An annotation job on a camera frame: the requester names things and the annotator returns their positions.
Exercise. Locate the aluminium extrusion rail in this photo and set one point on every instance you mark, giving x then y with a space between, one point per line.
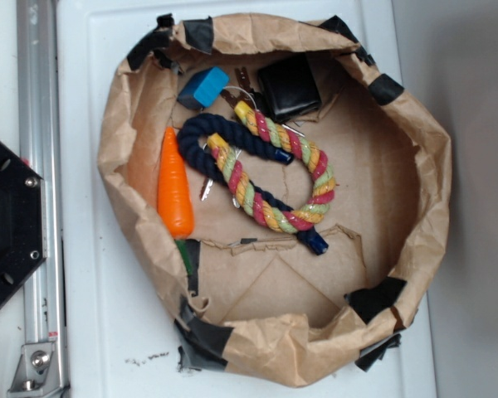
44 291

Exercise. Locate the black leather wallet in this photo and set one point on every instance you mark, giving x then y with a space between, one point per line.
289 88

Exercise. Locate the metal corner bracket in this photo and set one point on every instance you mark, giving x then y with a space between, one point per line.
37 373

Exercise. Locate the white plastic tray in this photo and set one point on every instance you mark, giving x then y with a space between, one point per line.
121 342

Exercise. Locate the orange plastic carrot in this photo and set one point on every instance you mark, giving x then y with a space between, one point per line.
174 204

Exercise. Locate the blue foam block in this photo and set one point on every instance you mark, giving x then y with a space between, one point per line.
203 88

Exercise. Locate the brown paper bag bin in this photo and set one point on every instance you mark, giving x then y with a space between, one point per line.
258 302

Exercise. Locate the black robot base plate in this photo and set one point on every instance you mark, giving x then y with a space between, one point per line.
21 223

